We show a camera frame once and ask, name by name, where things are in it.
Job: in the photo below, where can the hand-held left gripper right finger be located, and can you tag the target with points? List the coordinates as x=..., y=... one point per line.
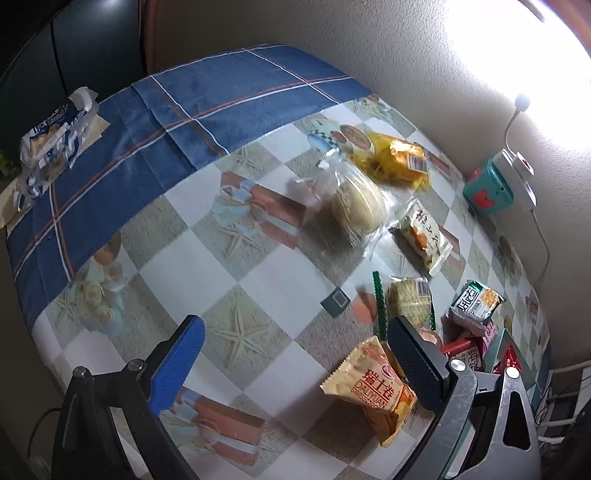
x=415, y=364

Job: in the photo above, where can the pink snack packet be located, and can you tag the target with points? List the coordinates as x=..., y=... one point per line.
x=489, y=337

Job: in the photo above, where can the white gooseneck plug lamp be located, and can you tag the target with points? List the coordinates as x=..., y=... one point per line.
x=521, y=104

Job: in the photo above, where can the orange cake roll packet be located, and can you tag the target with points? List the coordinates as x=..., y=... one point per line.
x=369, y=387

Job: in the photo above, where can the dark cabinet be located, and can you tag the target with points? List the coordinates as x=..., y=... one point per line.
x=69, y=60

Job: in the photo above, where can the white power strip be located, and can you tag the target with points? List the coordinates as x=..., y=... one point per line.
x=519, y=187

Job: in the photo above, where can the blue and white biscuit packet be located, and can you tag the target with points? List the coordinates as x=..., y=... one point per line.
x=51, y=134

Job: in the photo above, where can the white and orange snack packet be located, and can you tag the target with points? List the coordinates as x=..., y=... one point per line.
x=422, y=235

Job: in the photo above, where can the small red snack packet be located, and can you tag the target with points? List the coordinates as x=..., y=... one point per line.
x=508, y=357

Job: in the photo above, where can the green-edged cracker packet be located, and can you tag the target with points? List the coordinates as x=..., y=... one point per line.
x=408, y=300

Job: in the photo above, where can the checkered printed tablecloth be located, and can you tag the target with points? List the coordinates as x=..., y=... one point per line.
x=258, y=286

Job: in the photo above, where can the teal plastic box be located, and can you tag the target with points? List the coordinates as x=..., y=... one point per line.
x=485, y=189

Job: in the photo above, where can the green and white snack packet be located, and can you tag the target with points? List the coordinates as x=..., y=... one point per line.
x=475, y=304

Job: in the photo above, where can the grey cardboard box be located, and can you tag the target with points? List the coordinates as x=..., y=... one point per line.
x=502, y=344

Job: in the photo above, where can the yellow snack packet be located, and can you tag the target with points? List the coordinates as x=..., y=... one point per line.
x=392, y=159

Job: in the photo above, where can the clear-wrapped bread bun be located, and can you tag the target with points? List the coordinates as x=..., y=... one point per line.
x=355, y=205

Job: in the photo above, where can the large red snack packet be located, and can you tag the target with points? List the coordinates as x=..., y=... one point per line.
x=457, y=346

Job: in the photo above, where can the white metal rack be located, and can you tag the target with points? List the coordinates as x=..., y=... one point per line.
x=570, y=368

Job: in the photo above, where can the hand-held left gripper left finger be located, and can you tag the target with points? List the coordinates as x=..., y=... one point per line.
x=181, y=357

